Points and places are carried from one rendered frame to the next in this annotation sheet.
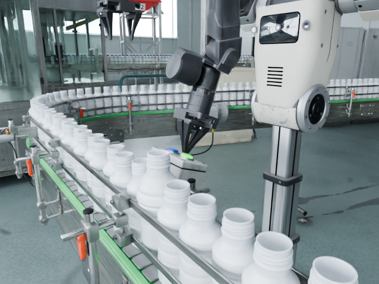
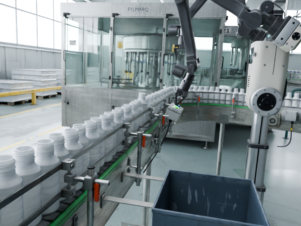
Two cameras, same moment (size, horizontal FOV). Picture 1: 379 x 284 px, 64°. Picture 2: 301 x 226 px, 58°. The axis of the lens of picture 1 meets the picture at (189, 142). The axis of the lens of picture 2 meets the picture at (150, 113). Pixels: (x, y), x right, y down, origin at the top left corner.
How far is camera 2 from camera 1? 1.16 m
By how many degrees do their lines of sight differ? 48
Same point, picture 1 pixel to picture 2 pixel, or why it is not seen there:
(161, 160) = (140, 94)
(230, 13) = (189, 50)
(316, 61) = (261, 73)
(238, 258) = not seen: hidden behind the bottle
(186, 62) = (176, 68)
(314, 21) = (258, 52)
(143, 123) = (242, 114)
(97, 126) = (212, 110)
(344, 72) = not seen: outside the picture
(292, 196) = (257, 157)
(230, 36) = (191, 59)
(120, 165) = not seen: hidden behind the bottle
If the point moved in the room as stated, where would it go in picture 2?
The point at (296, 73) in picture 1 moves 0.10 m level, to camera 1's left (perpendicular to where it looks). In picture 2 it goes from (251, 79) to (234, 78)
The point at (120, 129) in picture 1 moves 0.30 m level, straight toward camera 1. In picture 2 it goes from (226, 115) to (215, 119)
